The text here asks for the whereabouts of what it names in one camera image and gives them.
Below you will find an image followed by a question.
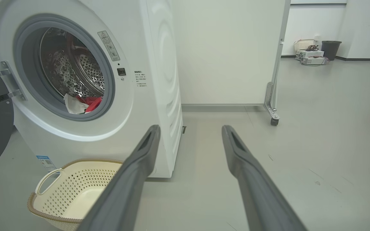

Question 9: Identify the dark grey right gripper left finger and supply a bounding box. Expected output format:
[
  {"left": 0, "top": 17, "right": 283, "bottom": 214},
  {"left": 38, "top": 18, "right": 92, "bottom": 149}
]
[{"left": 77, "top": 125, "right": 161, "bottom": 231}]

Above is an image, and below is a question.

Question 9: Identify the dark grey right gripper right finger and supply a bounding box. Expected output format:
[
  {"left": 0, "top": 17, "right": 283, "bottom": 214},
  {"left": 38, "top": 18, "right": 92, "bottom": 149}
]
[{"left": 222, "top": 125, "right": 307, "bottom": 231}]

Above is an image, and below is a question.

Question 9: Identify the red and white jersey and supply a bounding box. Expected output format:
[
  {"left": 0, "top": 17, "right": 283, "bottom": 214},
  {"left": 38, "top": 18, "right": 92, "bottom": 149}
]
[{"left": 64, "top": 93, "right": 103, "bottom": 115}]

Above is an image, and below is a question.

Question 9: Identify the cream perforated laundry basket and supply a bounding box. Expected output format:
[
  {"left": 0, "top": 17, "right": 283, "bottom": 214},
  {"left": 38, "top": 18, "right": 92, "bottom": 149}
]
[{"left": 27, "top": 159, "right": 123, "bottom": 231}]

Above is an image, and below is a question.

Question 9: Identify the white front-load washing machine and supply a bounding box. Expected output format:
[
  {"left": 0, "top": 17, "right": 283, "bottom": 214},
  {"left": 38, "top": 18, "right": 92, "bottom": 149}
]
[{"left": 0, "top": 0, "right": 184, "bottom": 178}]

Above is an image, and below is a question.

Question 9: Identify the small white woven basket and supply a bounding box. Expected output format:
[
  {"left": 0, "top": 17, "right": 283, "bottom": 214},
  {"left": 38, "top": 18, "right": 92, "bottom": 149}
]
[{"left": 294, "top": 39, "right": 315, "bottom": 52}]

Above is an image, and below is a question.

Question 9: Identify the metal door hinge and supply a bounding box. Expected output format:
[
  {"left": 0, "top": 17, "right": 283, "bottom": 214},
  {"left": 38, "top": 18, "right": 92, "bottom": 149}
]
[{"left": 0, "top": 61, "right": 27, "bottom": 103}]

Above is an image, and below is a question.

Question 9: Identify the blue energy label sticker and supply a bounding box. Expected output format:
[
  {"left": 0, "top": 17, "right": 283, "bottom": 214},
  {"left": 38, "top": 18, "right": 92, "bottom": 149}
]
[{"left": 36, "top": 156, "right": 57, "bottom": 173}]

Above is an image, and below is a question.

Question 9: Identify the grey partition leg with caster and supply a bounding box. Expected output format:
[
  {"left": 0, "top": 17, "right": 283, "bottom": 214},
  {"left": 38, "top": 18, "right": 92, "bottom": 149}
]
[{"left": 264, "top": 38, "right": 284, "bottom": 126}]

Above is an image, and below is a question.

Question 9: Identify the white flat equipment box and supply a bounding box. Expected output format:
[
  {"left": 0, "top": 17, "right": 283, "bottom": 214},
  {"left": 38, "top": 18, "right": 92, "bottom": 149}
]
[
  {"left": 301, "top": 57, "right": 328, "bottom": 66},
  {"left": 296, "top": 50, "right": 325, "bottom": 60}
]

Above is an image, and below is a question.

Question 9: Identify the grey warning sticker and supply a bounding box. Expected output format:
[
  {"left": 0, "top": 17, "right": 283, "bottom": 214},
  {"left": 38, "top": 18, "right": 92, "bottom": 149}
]
[{"left": 97, "top": 30, "right": 120, "bottom": 62}]

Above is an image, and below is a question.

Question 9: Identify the white partition panel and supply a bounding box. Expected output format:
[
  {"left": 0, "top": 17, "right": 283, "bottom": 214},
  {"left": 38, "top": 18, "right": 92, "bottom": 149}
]
[{"left": 172, "top": 0, "right": 291, "bottom": 107}]

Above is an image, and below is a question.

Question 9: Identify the dark grey waste bin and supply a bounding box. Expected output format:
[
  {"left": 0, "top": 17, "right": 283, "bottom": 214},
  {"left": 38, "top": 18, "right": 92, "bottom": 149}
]
[{"left": 321, "top": 40, "right": 342, "bottom": 61}]

